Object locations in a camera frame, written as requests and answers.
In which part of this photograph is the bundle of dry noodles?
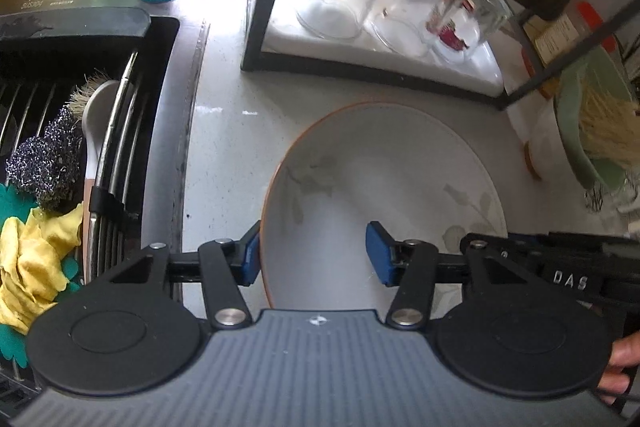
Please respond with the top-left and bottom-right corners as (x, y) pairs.
(578, 80), (640, 169)

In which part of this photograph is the red lid plastic jar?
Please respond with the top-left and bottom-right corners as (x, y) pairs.
(576, 1), (617, 53)

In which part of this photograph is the white drip tray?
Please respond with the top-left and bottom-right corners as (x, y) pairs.
(262, 0), (503, 98)

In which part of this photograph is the sink roll-up drying rack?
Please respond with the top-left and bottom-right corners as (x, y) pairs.
(1, 52), (138, 419)

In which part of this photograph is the large white floral plate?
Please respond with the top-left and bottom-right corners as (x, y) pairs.
(260, 103), (506, 317)

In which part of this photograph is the purple steel scourer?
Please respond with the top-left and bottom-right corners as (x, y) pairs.
(6, 106), (84, 211)

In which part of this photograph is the clear drinking glass middle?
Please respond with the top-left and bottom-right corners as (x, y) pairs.
(367, 0), (460, 58)

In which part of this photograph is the green round mat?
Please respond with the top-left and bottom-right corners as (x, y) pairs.
(1, 185), (84, 369)

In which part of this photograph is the yellow cloth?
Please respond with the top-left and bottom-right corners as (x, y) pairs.
(1, 204), (84, 335)

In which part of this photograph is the clear glass with red print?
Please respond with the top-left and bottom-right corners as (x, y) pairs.
(434, 0), (511, 64)

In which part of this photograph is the person right hand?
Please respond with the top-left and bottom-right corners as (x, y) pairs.
(599, 332), (640, 405)

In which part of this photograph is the green colander basket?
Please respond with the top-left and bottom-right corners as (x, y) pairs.
(555, 48), (639, 191)

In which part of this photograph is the dish brush white handle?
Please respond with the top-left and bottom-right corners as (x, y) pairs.
(68, 72), (119, 283)

